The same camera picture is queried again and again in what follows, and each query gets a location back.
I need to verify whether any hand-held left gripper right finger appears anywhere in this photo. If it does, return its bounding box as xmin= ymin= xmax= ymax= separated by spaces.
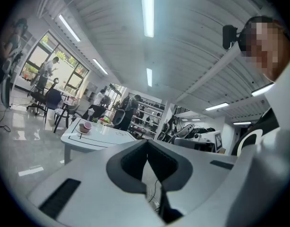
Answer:
xmin=147 ymin=140 xmax=193 ymax=193

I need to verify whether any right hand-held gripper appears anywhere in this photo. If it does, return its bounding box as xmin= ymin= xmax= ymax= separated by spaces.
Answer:
xmin=170 ymin=130 xmax=223 ymax=154

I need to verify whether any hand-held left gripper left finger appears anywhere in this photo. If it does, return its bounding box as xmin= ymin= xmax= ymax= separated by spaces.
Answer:
xmin=106 ymin=140 xmax=148 ymax=194

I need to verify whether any grey bucket-shaped shell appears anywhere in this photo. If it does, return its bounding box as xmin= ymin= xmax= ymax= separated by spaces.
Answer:
xmin=0 ymin=76 xmax=13 ymax=109
xmin=112 ymin=109 xmax=126 ymax=126

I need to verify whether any person's black printed shirt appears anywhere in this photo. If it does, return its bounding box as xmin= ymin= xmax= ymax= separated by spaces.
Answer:
xmin=231 ymin=107 xmax=281 ymax=156

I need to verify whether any white shelf with dark bags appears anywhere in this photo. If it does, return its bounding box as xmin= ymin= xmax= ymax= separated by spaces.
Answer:
xmin=128 ymin=92 xmax=165 ymax=137

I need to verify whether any grey chair with black legs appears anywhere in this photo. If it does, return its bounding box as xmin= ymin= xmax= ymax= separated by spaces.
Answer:
xmin=53 ymin=100 xmax=81 ymax=134

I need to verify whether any blue plastic chair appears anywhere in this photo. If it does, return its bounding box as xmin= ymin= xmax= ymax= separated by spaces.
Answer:
xmin=44 ymin=88 xmax=63 ymax=125

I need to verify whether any person's face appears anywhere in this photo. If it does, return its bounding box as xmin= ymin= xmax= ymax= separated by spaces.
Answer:
xmin=239 ymin=15 xmax=290 ymax=82

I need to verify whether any black office chair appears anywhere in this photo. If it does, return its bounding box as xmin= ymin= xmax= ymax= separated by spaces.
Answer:
xmin=26 ymin=77 xmax=60 ymax=116

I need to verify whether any large black-framed window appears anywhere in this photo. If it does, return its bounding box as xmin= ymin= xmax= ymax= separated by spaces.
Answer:
xmin=19 ymin=31 xmax=90 ymax=92

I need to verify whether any white cubby shelf cabinet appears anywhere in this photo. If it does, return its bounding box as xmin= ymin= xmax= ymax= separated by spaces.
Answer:
xmin=12 ymin=30 xmax=39 ymax=89

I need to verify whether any thin black cable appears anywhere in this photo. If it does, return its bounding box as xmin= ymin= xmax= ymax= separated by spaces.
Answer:
xmin=146 ymin=179 xmax=165 ymax=214

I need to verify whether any black head-worn camera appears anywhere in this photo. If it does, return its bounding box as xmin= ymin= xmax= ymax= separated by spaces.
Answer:
xmin=222 ymin=24 xmax=239 ymax=50

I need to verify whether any black floor cable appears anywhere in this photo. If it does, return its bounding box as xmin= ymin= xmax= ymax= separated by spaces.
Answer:
xmin=0 ymin=103 xmax=11 ymax=132

